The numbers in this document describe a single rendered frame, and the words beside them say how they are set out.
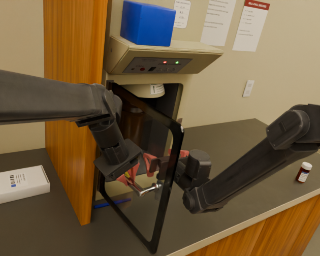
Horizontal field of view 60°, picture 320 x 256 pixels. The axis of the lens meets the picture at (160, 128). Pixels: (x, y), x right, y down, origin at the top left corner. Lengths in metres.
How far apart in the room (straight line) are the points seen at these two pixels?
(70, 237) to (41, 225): 0.10
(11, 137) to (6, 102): 1.00
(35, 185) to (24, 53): 0.49
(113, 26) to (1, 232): 0.66
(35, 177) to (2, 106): 0.79
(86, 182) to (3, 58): 0.58
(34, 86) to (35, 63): 0.84
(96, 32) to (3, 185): 0.63
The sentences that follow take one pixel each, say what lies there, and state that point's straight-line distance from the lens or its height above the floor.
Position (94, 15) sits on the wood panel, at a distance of 0.67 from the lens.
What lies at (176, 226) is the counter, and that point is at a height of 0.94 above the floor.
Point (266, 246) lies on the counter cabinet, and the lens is 1.57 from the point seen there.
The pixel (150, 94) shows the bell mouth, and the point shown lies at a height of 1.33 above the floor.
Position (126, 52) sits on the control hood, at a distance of 0.70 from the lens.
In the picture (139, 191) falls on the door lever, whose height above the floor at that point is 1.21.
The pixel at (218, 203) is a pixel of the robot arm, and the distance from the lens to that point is 0.68.
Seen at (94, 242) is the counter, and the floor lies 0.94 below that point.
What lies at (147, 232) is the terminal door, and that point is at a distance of 0.81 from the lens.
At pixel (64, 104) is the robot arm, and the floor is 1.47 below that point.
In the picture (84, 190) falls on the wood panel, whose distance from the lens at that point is 0.86.
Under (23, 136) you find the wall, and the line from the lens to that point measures 1.32.
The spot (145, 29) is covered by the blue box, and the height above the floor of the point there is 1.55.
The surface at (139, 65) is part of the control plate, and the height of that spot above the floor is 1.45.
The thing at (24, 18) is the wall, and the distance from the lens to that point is 1.17.
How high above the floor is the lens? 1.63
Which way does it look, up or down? 26 degrees down
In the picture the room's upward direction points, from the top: 11 degrees clockwise
